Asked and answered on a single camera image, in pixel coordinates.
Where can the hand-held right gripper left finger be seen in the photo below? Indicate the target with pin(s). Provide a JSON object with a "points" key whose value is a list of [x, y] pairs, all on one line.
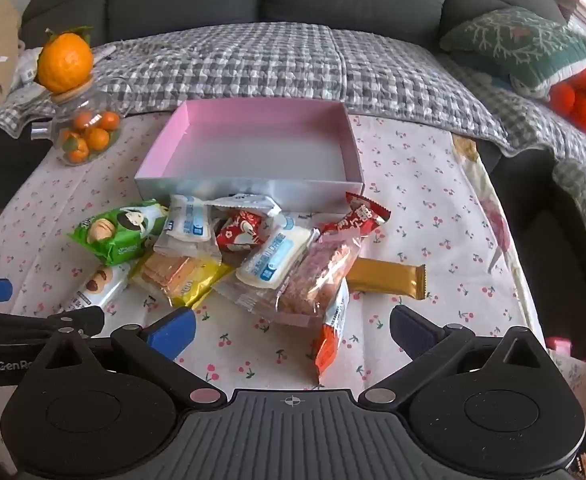
{"points": [[173, 332]]}

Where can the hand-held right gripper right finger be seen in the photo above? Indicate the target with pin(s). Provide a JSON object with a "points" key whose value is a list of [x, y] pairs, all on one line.
{"points": [[413, 332]]}

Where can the yellow cracker packet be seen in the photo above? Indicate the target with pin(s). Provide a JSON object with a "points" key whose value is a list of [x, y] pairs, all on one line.
{"points": [[183, 280]]}

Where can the gold bar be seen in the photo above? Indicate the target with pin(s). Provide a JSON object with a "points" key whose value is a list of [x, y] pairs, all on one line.
{"points": [[388, 277]]}

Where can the orange white bar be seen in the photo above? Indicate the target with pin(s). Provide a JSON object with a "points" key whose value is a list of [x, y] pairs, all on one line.
{"points": [[333, 340]]}

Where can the white packet chocolate print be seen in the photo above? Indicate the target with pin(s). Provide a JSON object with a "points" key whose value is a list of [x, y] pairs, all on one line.
{"points": [[98, 287]]}

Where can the small white blue bread packet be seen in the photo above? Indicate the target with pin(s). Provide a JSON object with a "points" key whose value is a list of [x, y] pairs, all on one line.
{"points": [[188, 225]]}

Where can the clear packet brown cake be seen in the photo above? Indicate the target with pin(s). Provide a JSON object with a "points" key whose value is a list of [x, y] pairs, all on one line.
{"points": [[318, 275]]}

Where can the green snack packet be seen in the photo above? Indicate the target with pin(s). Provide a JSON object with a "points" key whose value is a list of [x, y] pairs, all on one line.
{"points": [[123, 232]]}

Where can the red white snack packet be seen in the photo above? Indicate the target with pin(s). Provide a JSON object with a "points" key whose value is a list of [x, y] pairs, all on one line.
{"points": [[238, 235]]}

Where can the long white blue bread packet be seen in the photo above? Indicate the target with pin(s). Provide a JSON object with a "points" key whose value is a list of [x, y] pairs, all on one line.
{"points": [[273, 260]]}

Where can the white packet black print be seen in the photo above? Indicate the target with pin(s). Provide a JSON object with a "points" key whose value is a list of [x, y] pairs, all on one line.
{"points": [[245, 202]]}

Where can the pink cardboard box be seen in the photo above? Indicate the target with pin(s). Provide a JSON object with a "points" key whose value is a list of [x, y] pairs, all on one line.
{"points": [[253, 150]]}

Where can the cherry print tablecloth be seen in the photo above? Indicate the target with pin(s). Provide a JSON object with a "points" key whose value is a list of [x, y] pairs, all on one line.
{"points": [[423, 185]]}

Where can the pile of small tangerines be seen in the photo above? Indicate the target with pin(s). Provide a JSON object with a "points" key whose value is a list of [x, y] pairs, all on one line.
{"points": [[95, 137]]}

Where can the wooden jar lid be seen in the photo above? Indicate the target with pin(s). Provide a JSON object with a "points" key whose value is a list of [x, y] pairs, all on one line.
{"points": [[73, 95]]}

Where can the white bundle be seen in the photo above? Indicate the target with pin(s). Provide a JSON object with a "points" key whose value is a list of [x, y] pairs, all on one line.
{"points": [[28, 67]]}

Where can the large orange with leaves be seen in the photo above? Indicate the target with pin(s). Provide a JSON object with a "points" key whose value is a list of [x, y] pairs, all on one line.
{"points": [[65, 62]]}

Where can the orange plush toy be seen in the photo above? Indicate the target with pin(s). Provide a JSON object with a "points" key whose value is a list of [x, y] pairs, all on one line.
{"points": [[583, 105]]}

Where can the grey checkered quilt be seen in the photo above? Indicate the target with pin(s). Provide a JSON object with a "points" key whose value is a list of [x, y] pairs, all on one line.
{"points": [[273, 65]]}

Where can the green branch print pillow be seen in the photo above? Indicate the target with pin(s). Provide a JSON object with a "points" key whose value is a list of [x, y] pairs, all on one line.
{"points": [[523, 45]]}

